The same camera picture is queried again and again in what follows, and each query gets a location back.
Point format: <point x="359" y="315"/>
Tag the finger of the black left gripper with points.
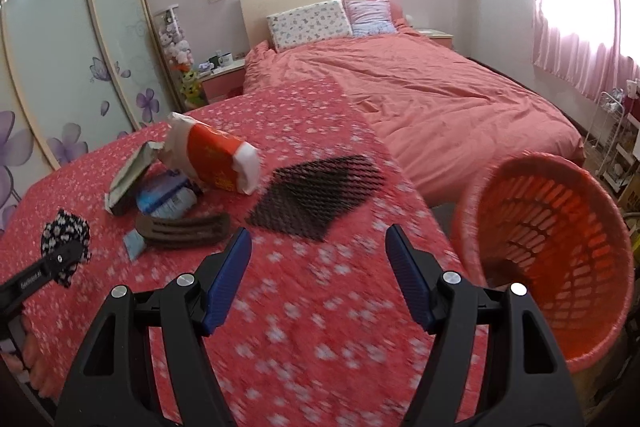
<point x="23" y="285"/>

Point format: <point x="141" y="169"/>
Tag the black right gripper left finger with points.
<point x="112" y="381"/>

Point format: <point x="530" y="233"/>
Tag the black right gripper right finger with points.
<point x="494" y="360"/>

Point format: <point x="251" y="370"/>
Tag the black floral fabric piece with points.
<point x="65" y="241"/>

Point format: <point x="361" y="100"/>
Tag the red white tissue pack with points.
<point x="212" y="157"/>

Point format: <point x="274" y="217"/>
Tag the black foam fruit net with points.
<point x="305" y="199"/>

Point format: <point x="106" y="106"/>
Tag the person's left hand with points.
<point x="35" y="364"/>

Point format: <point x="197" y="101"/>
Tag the small blue paper scrap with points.
<point x="134" y="244"/>

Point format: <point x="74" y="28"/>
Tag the grey white paper package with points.
<point x="121" y="195"/>

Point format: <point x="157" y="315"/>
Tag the blue white wipes packet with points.
<point x="168" y="195"/>

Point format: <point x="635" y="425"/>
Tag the orange plastic laundry basket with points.
<point x="540" y="220"/>

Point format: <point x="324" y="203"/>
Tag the glass floral wardrobe doors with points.
<point x="75" y="75"/>

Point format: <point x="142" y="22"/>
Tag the hanging plush toy organizer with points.
<point x="178" y="58"/>

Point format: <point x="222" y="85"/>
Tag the cluttered white shelf unit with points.
<point x="621" y="162"/>

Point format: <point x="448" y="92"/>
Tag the pink white left nightstand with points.
<point x="224" y="82"/>

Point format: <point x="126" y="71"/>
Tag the pink white nightstand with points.
<point x="224" y="82"/>
<point x="439" y="37"/>

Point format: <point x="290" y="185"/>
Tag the white mug on nightstand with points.
<point x="225" y="60"/>

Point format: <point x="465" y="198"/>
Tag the pink bed duvet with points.
<point x="441" y="115"/>

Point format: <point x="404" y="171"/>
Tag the white floral pillow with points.
<point x="310" y="23"/>

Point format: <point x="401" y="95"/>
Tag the pink white right nightstand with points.
<point x="439" y="37"/>

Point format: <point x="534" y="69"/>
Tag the pink window curtain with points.
<point x="591" y="44"/>

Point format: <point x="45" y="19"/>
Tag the pink striped pillow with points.
<point x="370" y="17"/>

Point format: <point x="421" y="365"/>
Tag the white wire rack cart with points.
<point x="606" y="121"/>

